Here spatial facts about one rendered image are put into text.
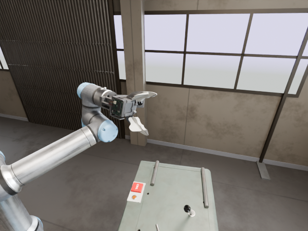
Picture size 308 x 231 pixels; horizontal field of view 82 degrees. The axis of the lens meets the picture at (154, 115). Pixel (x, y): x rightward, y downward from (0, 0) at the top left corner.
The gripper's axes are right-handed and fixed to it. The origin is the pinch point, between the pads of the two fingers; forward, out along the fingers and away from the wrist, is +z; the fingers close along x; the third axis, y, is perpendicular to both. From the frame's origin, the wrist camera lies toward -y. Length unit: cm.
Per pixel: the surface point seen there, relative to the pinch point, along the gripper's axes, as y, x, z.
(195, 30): -196, 69, -75
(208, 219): -30, -51, 26
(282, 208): -210, -127, 97
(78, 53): -149, 5, -255
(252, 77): -235, 24, 10
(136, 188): -24, -54, -15
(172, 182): -40, -50, 0
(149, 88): -202, -26, -133
